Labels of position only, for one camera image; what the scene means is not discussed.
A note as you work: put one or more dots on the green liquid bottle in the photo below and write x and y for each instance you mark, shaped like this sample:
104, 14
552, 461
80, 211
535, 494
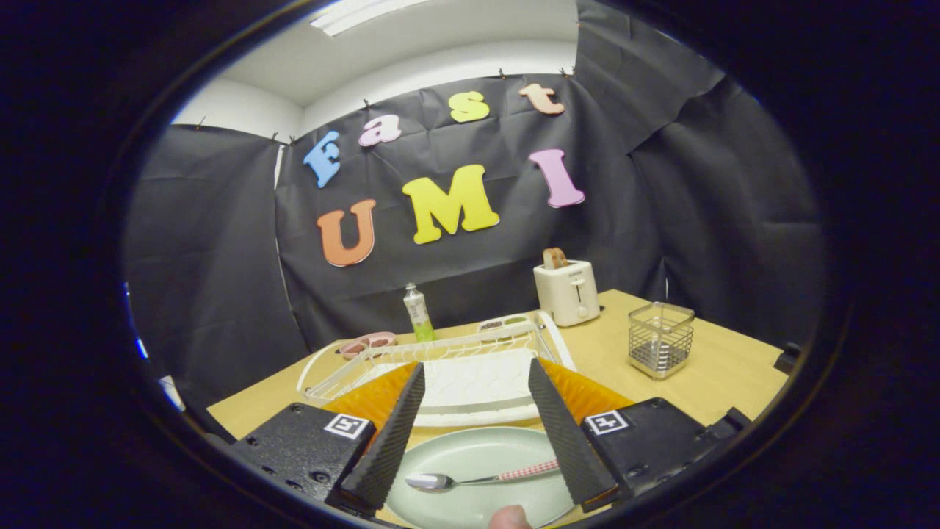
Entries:
418, 316

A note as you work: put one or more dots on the white toaster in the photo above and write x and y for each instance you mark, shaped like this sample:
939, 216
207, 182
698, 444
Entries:
565, 294

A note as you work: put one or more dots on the white tray with food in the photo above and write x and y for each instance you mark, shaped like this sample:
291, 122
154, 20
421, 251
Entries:
507, 323

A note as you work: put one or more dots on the pink plate with food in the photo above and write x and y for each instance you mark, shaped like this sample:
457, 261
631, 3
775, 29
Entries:
385, 338

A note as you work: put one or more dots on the black backdrop cloth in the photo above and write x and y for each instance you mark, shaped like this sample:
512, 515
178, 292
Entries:
698, 220

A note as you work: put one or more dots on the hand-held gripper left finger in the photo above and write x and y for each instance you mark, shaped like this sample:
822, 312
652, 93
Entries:
389, 448

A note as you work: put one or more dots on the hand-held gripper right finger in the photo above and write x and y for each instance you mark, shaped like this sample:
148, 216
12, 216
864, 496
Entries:
569, 441

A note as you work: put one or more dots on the brown toast slice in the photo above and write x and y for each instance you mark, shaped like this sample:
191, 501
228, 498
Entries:
554, 257

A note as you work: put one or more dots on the black table edge bracket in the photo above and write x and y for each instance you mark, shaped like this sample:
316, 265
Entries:
789, 358
736, 420

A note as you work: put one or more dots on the pale green plate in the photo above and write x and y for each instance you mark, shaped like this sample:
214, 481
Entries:
470, 455

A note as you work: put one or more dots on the ceiling light panel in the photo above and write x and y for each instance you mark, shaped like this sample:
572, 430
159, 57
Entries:
352, 16

